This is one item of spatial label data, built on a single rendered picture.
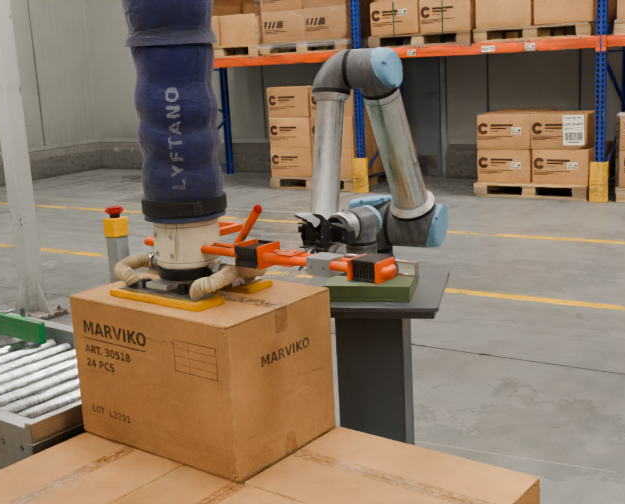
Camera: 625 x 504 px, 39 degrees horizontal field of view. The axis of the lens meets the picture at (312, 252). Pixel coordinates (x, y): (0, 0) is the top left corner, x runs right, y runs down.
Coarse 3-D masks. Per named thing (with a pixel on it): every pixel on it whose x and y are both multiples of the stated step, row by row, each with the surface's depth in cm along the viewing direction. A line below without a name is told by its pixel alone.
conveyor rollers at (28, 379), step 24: (0, 336) 353; (0, 360) 323; (24, 360) 321; (48, 360) 318; (72, 360) 316; (0, 384) 296; (24, 384) 299; (48, 384) 297; (72, 384) 294; (0, 408) 274; (24, 408) 279; (48, 408) 275
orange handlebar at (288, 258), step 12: (228, 228) 258; (240, 228) 262; (144, 240) 248; (204, 252) 234; (216, 252) 231; (228, 252) 228; (276, 252) 224; (288, 252) 219; (300, 252) 218; (276, 264) 219; (288, 264) 217; (300, 264) 214; (336, 264) 208; (384, 276) 201
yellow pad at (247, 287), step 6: (240, 282) 241; (246, 282) 241; (252, 282) 242; (258, 282) 242; (264, 282) 242; (270, 282) 244; (222, 288) 243; (228, 288) 242; (234, 288) 240; (240, 288) 239; (246, 288) 237; (252, 288) 238; (258, 288) 240; (264, 288) 242
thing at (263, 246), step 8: (248, 240) 228; (256, 240) 231; (264, 240) 230; (240, 248) 223; (248, 248) 221; (256, 248) 224; (264, 248) 222; (272, 248) 224; (240, 256) 224; (248, 256) 223; (256, 256) 221; (240, 264) 224; (248, 264) 222; (256, 264) 221; (264, 264) 222; (272, 264) 225
